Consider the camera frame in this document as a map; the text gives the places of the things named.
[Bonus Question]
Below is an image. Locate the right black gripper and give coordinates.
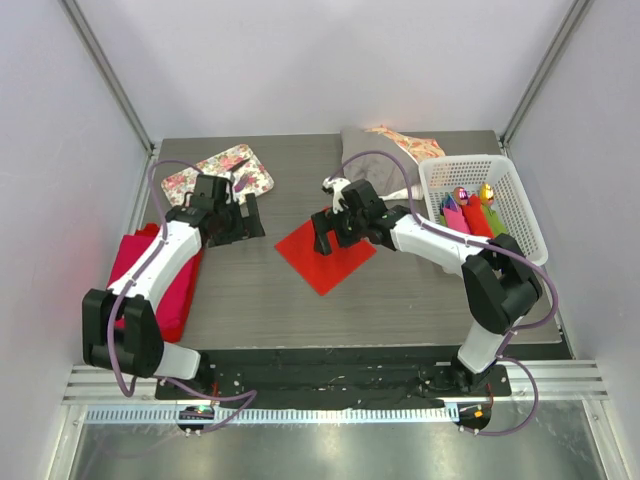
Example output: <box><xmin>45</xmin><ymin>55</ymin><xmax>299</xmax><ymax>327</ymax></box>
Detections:
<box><xmin>313</xmin><ymin>203</ymin><xmax>368</xmax><ymax>256</ymax></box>

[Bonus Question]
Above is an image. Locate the red paper napkin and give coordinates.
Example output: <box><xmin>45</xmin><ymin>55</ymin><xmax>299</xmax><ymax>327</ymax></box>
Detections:
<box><xmin>274</xmin><ymin>220</ymin><xmax>377</xmax><ymax>296</ymax></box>

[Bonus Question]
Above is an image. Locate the floral rectangular tray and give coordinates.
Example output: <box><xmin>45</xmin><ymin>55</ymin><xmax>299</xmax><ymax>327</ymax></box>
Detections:
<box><xmin>161</xmin><ymin>144</ymin><xmax>274</xmax><ymax>206</ymax></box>

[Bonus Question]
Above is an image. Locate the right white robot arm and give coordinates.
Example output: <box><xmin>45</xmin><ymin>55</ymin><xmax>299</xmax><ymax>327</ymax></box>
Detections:
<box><xmin>311</xmin><ymin>177</ymin><xmax>542</xmax><ymax>395</ymax></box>

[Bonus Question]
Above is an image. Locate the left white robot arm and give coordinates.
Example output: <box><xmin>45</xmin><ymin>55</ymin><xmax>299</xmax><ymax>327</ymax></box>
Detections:
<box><xmin>82</xmin><ymin>174</ymin><xmax>265</xmax><ymax>399</ymax></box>

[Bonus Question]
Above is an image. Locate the pink napkin roll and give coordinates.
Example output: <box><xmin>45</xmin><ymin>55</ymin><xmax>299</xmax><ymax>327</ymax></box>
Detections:
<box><xmin>441</xmin><ymin>199</ymin><xmax>470</xmax><ymax>234</ymax></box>

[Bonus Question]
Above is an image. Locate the grey cloth bag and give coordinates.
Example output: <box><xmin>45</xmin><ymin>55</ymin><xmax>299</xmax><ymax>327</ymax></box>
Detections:
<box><xmin>341</xmin><ymin>128</ymin><xmax>424</xmax><ymax>200</ymax></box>

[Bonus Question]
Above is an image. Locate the magenta folded cloth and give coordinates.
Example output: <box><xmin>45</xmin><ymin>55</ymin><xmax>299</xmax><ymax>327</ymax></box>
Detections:
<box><xmin>110</xmin><ymin>234</ymin><xmax>201</xmax><ymax>331</ymax></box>

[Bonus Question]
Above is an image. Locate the red folded cloth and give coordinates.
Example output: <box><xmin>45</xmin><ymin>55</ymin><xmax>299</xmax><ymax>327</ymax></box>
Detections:
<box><xmin>132</xmin><ymin>222</ymin><xmax>206</xmax><ymax>344</ymax></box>

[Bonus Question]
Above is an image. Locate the orange floral cloth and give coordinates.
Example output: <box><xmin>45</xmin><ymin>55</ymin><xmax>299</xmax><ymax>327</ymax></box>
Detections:
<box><xmin>366</xmin><ymin>126</ymin><xmax>446</xmax><ymax>164</ymax></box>

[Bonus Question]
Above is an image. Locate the white perforated plastic basket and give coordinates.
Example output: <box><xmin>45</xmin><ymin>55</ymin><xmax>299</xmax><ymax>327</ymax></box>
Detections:
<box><xmin>419</xmin><ymin>154</ymin><xmax>548</xmax><ymax>266</ymax></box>

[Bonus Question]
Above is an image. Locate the purple iridescent spoon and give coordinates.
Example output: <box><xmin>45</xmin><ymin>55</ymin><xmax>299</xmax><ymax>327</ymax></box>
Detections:
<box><xmin>452</xmin><ymin>187</ymin><xmax>469</xmax><ymax>206</ymax></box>

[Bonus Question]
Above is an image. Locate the gold iridescent spoon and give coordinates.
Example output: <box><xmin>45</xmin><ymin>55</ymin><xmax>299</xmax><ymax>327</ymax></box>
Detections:
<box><xmin>478</xmin><ymin>183</ymin><xmax>495</xmax><ymax>207</ymax></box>

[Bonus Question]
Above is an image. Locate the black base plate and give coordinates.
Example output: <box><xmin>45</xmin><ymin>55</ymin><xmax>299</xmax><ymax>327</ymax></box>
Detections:
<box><xmin>155</xmin><ymin>346</ymin><xmax>512</xmax><ymax>411</ymax></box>

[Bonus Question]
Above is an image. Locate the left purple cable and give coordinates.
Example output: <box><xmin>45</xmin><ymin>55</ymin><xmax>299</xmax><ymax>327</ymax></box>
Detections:
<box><xmin>107</xmin><ymin>158</ymin><xmax>259</xmax><ymax>434</ymax></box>

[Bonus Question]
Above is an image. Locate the white slotted cable duct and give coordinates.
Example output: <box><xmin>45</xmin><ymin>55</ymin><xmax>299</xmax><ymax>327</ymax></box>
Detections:
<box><xmin>84</xmin><ymin>403</ymin><xmax>459</xmax><ymax>426</ymax></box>

